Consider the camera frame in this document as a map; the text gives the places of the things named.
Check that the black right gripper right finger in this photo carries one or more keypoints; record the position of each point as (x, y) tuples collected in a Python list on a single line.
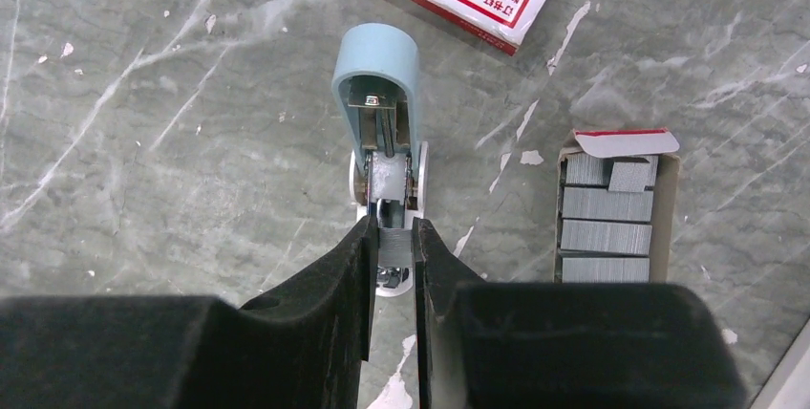
[(483, 344)]

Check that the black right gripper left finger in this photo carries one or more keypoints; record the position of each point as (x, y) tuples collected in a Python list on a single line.
[(298, 345)]

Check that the staple tray with staples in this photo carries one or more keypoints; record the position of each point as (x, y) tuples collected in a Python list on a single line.
[(616, 192)]

